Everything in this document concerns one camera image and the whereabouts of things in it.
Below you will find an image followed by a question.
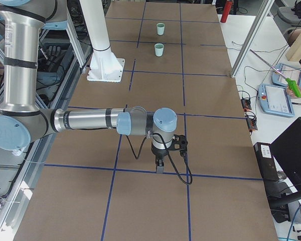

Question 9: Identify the blue cable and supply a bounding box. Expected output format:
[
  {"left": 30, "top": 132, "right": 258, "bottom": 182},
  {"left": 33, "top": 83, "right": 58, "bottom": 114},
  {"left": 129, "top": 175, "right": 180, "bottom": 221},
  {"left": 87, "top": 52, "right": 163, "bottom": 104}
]
[{"left": 278, "top": 200, "right": 301, "bottom": 241}]

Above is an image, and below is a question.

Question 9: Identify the brown paper table mat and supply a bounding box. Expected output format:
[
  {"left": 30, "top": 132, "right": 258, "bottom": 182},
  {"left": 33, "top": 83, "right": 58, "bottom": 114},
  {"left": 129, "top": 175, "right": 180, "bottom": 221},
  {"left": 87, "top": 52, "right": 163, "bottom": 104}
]
[{"left": 15, "top": 1, "right": 277, "bottom": 240}]

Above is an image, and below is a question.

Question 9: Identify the black mini pc box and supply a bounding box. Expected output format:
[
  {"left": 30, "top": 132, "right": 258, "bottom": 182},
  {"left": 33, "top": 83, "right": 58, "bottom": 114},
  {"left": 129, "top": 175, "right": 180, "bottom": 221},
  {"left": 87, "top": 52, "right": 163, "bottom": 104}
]
[{"left": 253, "top": 142, "right": 278, "bottom": 182}]

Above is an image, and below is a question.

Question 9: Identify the person's hand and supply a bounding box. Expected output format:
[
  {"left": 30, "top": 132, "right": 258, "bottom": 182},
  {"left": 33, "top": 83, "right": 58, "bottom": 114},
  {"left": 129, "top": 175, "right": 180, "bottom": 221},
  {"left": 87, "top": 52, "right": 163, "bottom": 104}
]
[{"left": 286, "top": 86, "right": 296, "bottom": 98}]

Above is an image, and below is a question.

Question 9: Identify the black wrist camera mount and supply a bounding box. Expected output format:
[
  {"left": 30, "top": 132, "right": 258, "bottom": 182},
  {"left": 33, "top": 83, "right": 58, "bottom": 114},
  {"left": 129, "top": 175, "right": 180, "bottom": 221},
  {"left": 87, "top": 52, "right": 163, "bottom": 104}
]
[{"left": 169, "top": 134, "right": 188, "bottom": 152}]

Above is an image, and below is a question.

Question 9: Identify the teach pendant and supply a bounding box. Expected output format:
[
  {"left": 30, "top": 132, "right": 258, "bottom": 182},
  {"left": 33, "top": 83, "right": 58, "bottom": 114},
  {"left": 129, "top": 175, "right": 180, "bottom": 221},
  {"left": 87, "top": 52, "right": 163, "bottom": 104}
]
[
  {"left": 258, "top": 83, "right": 295, "bottom": 117},
  {"left": 271, "top": 63, "right": 301, "bottom": 87}
]

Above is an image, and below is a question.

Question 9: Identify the mint green cup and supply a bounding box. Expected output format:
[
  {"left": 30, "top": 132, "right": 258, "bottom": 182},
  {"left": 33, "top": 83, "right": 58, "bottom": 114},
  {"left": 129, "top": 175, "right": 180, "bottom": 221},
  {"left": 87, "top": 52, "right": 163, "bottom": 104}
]
[
  {"left": 156, "top": 23, "right": 165, "bottom": 36},
  {"left": 154, "top": 43, "right": 164, "bottom": 57}
]

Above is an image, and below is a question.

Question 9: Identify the black orange adapter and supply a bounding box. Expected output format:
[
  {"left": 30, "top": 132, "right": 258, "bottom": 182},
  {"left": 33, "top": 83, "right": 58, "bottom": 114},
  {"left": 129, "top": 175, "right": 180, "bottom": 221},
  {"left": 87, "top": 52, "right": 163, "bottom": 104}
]
[
  {"left": 246, "top": 116, "right": 258, "bottom": 132},
  {"left": 241, "top": 98, "right": 252, "bottom": 111}
]

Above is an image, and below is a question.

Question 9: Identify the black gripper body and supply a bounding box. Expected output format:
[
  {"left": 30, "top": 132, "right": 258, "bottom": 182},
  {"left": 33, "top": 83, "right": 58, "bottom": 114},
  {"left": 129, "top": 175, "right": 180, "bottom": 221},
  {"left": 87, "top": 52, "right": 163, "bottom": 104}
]
[{"left": 151, "top": 144, "right": 169, "bottom": 160}]

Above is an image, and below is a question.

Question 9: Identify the upper black orange adapter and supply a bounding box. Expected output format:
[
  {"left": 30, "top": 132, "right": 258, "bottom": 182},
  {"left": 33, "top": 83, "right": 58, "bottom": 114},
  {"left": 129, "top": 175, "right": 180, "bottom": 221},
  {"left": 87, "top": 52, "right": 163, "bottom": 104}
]
[{"left": 241, "top": 98, "right": 252, "bottom": 111}]

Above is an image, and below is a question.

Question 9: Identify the green handled grabber stick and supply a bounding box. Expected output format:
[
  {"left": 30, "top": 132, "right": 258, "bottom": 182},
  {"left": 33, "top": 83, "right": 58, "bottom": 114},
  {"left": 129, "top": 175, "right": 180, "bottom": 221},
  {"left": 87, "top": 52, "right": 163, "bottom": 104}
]
[{"left": 250, "top": 49, "right": 301, "bottom": 97}]

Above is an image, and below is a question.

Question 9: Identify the white pedestal column with base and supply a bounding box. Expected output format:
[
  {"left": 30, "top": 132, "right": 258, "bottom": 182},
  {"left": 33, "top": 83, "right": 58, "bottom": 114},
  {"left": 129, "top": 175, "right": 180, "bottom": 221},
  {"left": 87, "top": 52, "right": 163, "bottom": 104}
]
[{"left": 80, "top": 0, "right": 125, "bottom": 83}]

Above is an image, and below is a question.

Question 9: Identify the aluminium frame post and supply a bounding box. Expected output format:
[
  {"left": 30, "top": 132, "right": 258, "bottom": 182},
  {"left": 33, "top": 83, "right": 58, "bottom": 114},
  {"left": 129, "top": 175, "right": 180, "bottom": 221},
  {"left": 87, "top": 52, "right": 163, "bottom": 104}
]
[{"left": 230, "top": 0, "right": 274, "bottom": 78}]

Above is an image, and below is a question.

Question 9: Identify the far teach pendant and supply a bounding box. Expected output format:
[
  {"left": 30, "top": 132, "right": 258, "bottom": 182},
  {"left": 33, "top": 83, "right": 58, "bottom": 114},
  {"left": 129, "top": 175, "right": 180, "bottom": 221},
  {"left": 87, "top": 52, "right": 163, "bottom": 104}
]
[{"left": 271, "top": 63, "right": 301, "bottom": 87}]

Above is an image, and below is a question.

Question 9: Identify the near teach pendant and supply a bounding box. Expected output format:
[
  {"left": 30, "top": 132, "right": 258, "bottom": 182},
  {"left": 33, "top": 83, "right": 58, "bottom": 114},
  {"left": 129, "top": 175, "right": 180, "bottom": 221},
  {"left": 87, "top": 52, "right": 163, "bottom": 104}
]
[{"left": 258, "top": 83, "right": 295, "bottom": 117}]

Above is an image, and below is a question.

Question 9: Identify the red bottle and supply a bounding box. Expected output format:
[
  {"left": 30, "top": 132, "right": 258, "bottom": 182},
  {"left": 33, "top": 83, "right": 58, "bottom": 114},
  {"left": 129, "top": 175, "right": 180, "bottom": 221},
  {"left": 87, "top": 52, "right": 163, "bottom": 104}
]
[{"left": 220, "top": 0, "right": 233, "bottom": 23}]

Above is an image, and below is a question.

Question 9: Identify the lower black orange adapter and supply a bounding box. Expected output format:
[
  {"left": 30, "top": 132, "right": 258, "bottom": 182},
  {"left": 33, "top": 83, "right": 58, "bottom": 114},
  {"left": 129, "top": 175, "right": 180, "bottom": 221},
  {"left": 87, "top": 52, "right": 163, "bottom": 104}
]
[{"left": 246, "top": 116, "right": 258, "bottom": 132}]

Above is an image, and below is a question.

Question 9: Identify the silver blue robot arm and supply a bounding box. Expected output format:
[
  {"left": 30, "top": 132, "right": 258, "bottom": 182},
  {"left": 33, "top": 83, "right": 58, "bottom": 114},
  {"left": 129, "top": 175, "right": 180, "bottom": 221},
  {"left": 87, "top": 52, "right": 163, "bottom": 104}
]
[{"left": 0, "top": 1, "right": 177, "bottom": 173}]

